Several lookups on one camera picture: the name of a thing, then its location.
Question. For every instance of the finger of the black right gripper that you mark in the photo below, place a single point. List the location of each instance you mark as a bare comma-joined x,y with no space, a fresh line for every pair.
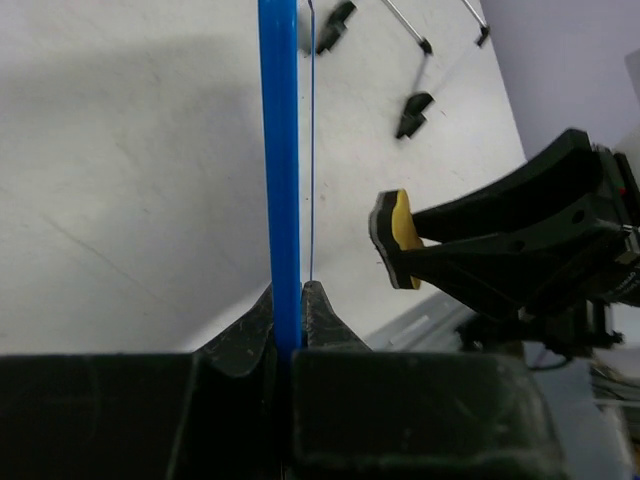
538,270
556,177

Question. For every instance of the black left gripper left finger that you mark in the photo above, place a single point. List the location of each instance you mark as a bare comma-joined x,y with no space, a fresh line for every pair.
199,415

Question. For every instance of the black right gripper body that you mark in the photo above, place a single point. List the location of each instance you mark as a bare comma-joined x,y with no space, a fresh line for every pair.
578,330

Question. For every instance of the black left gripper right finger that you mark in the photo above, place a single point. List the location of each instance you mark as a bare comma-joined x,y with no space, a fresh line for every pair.
364,414

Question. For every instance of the yellow whiteboard eraser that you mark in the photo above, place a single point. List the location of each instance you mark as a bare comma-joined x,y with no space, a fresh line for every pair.
393,232

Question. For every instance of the blue framed whiteboard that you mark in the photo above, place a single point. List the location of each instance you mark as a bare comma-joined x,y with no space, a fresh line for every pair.
277,22

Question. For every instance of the aluminium table frame rail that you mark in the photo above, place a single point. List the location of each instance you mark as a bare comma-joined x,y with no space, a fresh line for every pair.
429,326

